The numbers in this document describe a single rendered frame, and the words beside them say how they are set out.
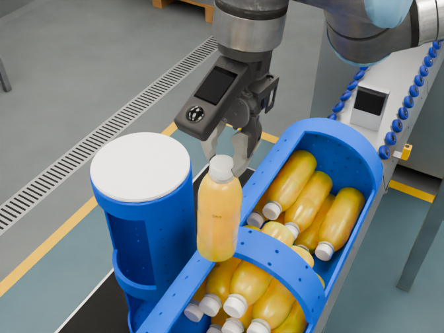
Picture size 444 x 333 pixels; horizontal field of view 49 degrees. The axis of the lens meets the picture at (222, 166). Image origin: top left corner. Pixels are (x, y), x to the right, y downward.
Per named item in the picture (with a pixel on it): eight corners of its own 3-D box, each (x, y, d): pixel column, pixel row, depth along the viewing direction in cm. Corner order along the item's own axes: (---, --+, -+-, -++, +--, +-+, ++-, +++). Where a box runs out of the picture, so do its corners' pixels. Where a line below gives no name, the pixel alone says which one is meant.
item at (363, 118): (379, 127, 166) (390, 90, 155) (376, 135, 164) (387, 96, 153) (351, 119, 170) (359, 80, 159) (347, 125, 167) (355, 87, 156)
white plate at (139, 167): (119, 123, 150) (119, 126, 151) (70, 185, 131) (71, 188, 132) (204, 143, 144) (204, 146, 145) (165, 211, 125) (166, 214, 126)
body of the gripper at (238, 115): (274, 111, 73) (289, 36, 65) (245, 139, 67) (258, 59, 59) (230, 93, 76) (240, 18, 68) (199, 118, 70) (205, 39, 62)
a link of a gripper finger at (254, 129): (262, 156, 70) (261, 102, 65) (257, 162, 69) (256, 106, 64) (234, 148, 73) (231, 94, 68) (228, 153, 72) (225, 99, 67)
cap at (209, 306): (224, 308, 97) (220, 315, 95) (212, 308, 99) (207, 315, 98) (213, 294, 96) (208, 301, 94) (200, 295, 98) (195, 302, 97)
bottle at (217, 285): (275, 246, 107) (234, 314, 96) (252, 250, 113) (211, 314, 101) (256, 222, 106) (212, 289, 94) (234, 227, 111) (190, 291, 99)
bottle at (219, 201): (200, 227, 91) (203, 154, 78) (238, 232, 91) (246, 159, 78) (193, 258, 86) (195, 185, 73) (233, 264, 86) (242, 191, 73)
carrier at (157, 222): (148, 284, 212) (117, 343, 193) (119, 125, 152) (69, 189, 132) (211, 303, 205) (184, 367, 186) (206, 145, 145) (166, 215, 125)
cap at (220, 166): (211, 162, 77) (211, 154, 76) (236, 166, 77) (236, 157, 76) (207, 180, 74) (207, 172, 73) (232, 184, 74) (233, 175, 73)
